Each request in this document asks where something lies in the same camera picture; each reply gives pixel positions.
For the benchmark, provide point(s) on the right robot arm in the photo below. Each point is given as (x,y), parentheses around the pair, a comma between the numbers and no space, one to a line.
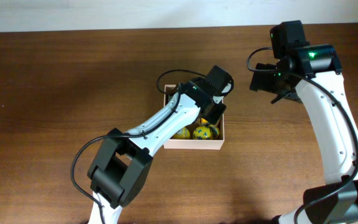
(312,75)

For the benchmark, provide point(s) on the yellow ball blue letters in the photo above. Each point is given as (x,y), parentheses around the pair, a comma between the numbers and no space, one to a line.
(202,133)

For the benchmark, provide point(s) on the white cardboard box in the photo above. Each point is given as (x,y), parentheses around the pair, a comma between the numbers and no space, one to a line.
(194,143)

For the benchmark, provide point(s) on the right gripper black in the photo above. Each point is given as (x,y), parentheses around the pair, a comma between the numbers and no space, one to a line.
(263,82)

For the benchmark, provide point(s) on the yellow grey toy loader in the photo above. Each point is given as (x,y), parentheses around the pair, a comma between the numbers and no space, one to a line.
(202,122)

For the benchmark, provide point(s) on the yellow disc wooden handle toy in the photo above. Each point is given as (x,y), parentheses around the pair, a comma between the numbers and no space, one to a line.
(215,131)

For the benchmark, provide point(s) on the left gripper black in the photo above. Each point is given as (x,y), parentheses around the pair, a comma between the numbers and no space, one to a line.
(214,117)

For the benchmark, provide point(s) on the yellow ball with face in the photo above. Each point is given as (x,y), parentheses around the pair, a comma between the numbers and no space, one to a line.
(183,133)

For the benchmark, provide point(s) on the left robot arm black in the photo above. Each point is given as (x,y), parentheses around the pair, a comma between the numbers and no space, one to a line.
(122,163)

